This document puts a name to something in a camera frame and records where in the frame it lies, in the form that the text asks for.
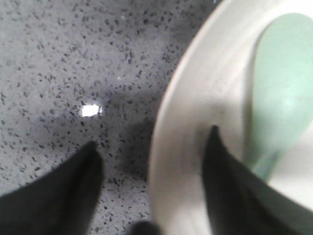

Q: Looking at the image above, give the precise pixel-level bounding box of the green plastic spoon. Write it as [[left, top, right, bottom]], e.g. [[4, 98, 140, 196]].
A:
[[246, 13, 313, 181]]

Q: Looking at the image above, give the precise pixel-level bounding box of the beige round plate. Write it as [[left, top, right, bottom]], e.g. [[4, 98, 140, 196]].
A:
[[149, 0, 313, 235]]

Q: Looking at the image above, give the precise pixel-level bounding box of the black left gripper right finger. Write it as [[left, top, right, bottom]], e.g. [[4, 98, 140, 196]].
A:
[[201, 125, 313, 235]]

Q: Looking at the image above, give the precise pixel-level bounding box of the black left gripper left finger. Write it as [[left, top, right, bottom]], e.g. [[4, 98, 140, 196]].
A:
[[0, 141, 103, 235]]

